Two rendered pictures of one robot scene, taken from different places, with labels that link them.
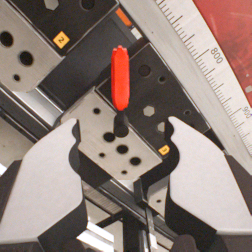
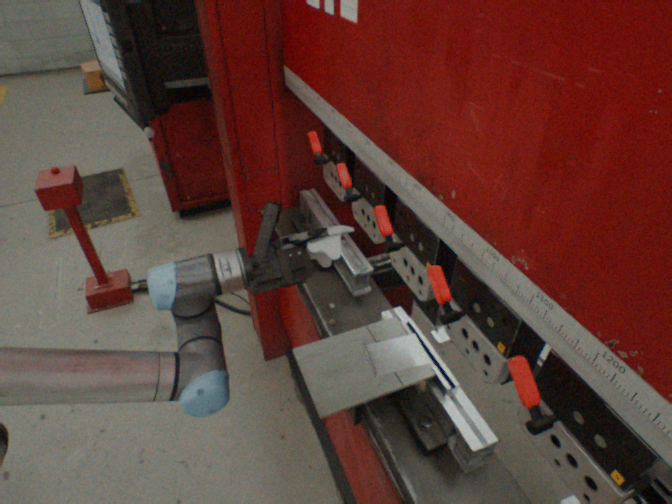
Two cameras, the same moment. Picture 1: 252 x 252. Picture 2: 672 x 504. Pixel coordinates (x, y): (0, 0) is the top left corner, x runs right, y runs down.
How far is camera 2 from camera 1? 0.80 m
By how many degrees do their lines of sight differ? 82
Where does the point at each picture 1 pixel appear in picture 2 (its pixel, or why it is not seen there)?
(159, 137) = (422, 256)
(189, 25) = (403, 178)
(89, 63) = not seen: hidden behind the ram
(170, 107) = (416, 231)
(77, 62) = not seen: hidden behind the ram
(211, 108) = (432, 222)
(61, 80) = not seen: hidden behind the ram
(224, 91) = (431, 207)
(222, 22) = (411, 167)
